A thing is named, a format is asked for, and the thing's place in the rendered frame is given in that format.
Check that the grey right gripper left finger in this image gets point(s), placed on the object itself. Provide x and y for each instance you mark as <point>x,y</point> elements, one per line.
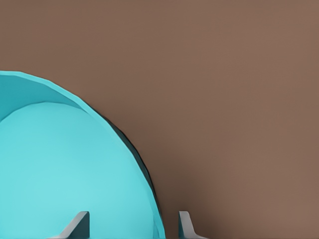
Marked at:
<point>79,227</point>

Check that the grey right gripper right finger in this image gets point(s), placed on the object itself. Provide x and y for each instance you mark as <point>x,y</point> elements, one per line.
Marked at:
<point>186,226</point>

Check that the turquoise round plate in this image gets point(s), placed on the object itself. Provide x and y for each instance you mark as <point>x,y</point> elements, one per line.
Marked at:
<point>62,161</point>

